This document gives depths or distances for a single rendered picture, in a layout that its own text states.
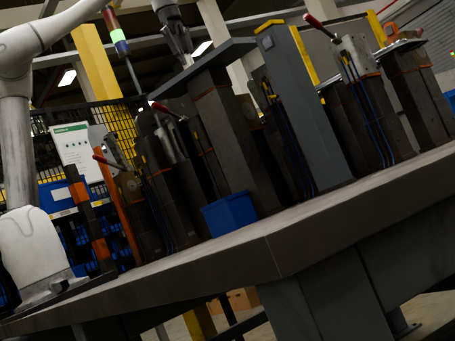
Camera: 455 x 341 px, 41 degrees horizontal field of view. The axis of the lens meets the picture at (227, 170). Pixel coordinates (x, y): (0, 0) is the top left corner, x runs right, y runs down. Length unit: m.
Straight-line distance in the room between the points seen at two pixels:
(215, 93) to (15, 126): 0.70
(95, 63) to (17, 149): 1.37
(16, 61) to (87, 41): 1.41
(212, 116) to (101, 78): 1.64
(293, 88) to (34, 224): 0.80
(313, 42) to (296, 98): 3.61
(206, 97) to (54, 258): 0.62
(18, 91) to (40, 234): 0.54
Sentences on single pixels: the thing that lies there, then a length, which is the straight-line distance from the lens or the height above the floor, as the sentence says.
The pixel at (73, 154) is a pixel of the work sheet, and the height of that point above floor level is 1.30.
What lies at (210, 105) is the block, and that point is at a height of 1.05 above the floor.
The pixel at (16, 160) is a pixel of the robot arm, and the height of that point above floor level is 1.16.
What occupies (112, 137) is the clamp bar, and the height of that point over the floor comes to 1.19.
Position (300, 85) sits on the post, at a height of 0.97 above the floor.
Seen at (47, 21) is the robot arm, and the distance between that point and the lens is 2.05.
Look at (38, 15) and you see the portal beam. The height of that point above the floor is 3.35.
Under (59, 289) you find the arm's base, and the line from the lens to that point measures 1.74.
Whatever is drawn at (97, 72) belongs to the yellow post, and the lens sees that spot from 3.33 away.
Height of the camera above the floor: 0.72
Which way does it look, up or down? 5 degrees up
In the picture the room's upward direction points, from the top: 22 degrees counter-clockwise
